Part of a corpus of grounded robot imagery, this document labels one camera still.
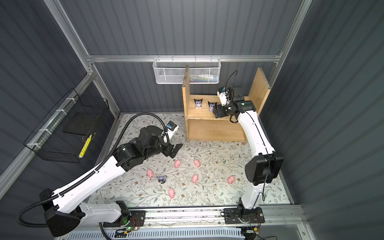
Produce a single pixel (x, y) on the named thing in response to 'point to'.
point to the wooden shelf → (202, 125)
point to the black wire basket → (66, 133)
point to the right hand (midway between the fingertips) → (222, 109)
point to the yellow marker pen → (87, 142)
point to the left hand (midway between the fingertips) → (175, 138)
